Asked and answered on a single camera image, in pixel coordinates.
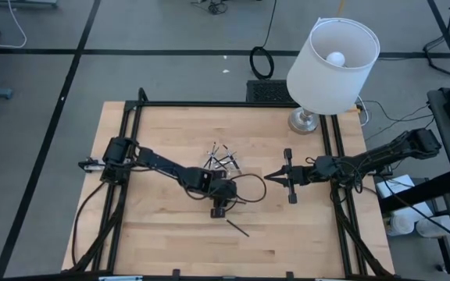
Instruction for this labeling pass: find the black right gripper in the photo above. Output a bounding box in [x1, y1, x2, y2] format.
[263, 148, 317, 205]

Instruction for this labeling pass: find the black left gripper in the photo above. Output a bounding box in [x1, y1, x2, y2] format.
[208, 169, 239, 219]

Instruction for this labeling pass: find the clear acrylic organizer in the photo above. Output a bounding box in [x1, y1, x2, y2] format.
[203, 148, 244, 175]

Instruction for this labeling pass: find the black perforated floor box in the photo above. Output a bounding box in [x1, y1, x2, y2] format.
[245, 79, 295, 105]

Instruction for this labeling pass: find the silver table lamp white shade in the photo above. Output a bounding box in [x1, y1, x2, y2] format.
[285, 16, 381, 136]

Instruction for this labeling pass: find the white cardboard box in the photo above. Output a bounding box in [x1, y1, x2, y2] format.
[374, 174, 405, 201]

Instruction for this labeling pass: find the white paper towel roll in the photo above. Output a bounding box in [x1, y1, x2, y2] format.
[387, 212, 417, 237]
[415, 214, 450, 239]

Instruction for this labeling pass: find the black desk crossbar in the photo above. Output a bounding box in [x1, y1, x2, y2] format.
[379, 170, 450, 214]

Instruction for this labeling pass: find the black looped gripper cable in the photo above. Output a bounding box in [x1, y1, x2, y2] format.
[304, 155, 369, 196]
[184, 173, 268, 205]

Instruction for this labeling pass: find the black aluminium table frame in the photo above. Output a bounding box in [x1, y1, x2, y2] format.
[61, 87, 397, 281]

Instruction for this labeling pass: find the coiled black floor cable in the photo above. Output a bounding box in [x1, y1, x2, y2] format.
[248, 0, 279, 81]

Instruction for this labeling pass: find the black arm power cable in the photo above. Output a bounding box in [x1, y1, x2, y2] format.
[380, 175, 450, 247]
[70, 181, 109, 271]

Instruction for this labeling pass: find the black cable bundle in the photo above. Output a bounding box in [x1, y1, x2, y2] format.
[191, 0, 230, 16]

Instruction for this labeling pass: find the white floor cable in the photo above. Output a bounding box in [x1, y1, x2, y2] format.
[0, 0, 28, 50]

